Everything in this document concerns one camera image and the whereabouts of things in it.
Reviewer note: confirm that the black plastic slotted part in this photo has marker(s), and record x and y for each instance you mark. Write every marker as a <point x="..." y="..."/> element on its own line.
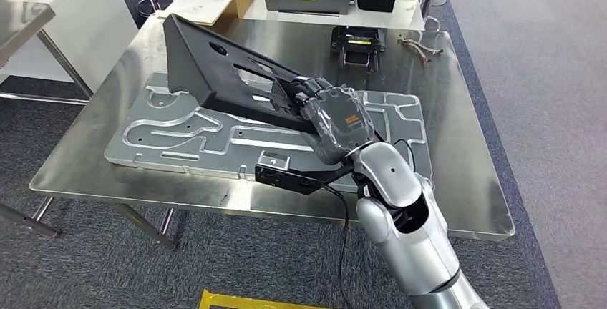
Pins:
<point x="199" y="65"/>

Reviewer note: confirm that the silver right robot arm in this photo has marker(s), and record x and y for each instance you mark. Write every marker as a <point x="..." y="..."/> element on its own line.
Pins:
<point x="403" y="250"/>

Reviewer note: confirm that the white flat sheet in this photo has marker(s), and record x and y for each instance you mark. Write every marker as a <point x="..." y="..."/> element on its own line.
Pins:
<point x="194" y="7"/>

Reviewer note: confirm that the black clamp fixture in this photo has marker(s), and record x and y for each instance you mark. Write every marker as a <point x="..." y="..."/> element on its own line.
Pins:
<point x="358" y="46"/>

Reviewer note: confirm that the stainless steel workbench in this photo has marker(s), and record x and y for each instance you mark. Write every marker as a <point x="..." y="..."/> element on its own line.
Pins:
<point x="464" y="164"/>

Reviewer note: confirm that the translucent white plastic bottle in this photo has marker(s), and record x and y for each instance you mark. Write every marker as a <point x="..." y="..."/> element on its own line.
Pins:
<point x="407" y="6"/>

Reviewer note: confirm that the yellow floor tape square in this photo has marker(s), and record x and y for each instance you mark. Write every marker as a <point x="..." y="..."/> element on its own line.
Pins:
<point x="246" y="302"/>

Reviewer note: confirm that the grey machined metal plate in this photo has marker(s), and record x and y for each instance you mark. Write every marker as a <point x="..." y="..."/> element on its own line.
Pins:
<point x="189" y="145"/>

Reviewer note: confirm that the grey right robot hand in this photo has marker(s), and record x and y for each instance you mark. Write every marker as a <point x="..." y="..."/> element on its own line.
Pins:
<point x="341" y="122"/>

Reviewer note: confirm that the small stainless steel table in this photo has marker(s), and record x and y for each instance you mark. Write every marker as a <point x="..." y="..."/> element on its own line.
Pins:
<point x="19" y="22"/>

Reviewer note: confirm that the black camera mounting bracket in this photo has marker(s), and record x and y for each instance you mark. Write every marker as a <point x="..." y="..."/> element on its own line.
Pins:
<point x="289" y="181"/>

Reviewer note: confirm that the white cabinet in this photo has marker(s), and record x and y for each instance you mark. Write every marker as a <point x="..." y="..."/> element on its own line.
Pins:
<point x="85" y="22"/>

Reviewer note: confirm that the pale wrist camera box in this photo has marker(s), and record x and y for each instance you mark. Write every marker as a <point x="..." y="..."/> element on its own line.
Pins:
<point x="274" y="161"/>

